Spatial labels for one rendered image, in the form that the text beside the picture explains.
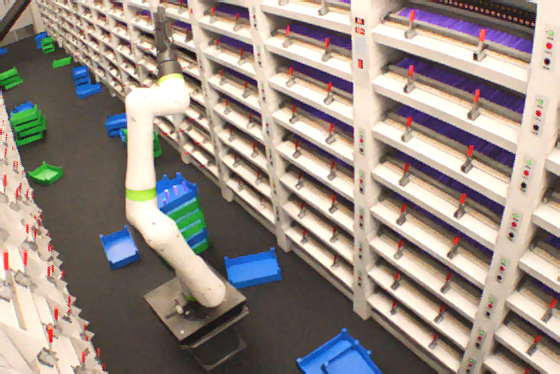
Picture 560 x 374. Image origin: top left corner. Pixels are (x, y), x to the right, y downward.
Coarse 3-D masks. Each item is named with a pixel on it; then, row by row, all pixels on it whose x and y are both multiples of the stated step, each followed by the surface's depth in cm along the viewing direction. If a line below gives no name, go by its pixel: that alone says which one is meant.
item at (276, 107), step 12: (288, 96) 237; (276, 108) 235; (276, 120) 235; (288, 120) 227; (300, 120) 224; (300, 132) 220; (312, 132) 215; (324, 144) 207; (336, 144) 204; (336, 156) 206; (348, 156) 197
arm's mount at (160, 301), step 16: (160, 288) 224; (176, 288) 223; (160, 304) 215; (224, 304) 211; (240, 304) 213; (160, 320) 214; (176, 320) 206; (192, 320) 205; (208, 320) 205; (224, 320) 210; (176, 336) 198; (192, 336) 201
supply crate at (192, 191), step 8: (168, 184) 283; (176, 184) 287; (192, 184) 272; (160, 192) 281; (168, 192) 282; (184, 192) 280; (192, 192) 273; (160, 200) 276; (168, 200) 275; (176, 200) 267; (184, 200) 271; (160, 208) 261; (168, 208) 265
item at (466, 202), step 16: (384, 160) 187; (400, 160) 183; (416, 160) 180; (384, 176) 183; (400, 176) 180; (416, 176) 176; (432, 176) 172; (448, 176) 169; (400, 192) 179; (416, 192) 172; (432, 192) 169; (448, 192) 165; (464, 192) 163; (432, 208) 166; (448, 208) 162; (464, 208) 160; (480, 208) 154; (496, 208) 153; (464, 224) 155; (480, 224) 153; (496, 224) 151; (480, 240) 152; (496, 240) 144
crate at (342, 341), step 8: (336, 336) 228; (344, 336) 229; (328, 344) 226; (336, 344) 230; (344, 344) 230; (312, 352) 221; (320, 352) 225; (328, 352) 227; (336, 352) 226; (368, 352) 215; (296, 360) 216; (304, 360) 220; (312, 360) 224; (320, 360) 223; (328, 360) 223; (304, 368) 220; (312, 368) 220
